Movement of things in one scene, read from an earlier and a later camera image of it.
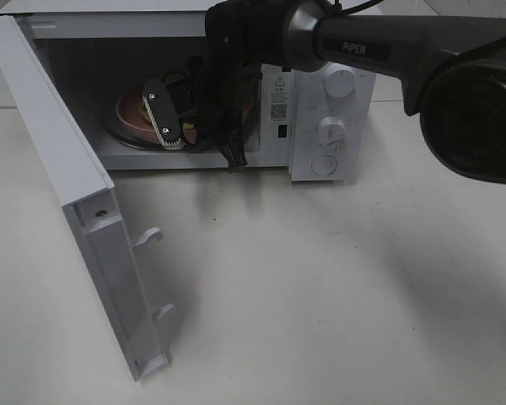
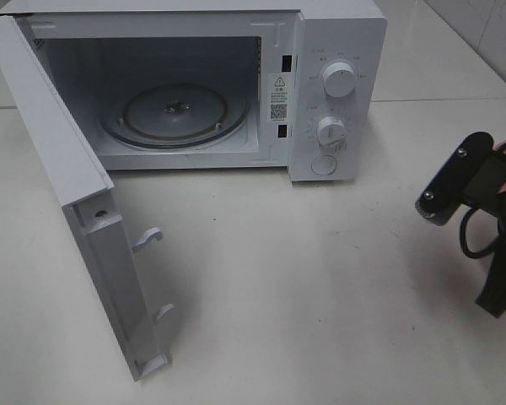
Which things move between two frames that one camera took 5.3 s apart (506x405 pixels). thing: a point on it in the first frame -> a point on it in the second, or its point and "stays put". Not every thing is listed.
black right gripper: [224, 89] -> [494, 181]
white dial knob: [340, 80] stays put
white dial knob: [331, 130] stays put
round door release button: [324, 164] stays put
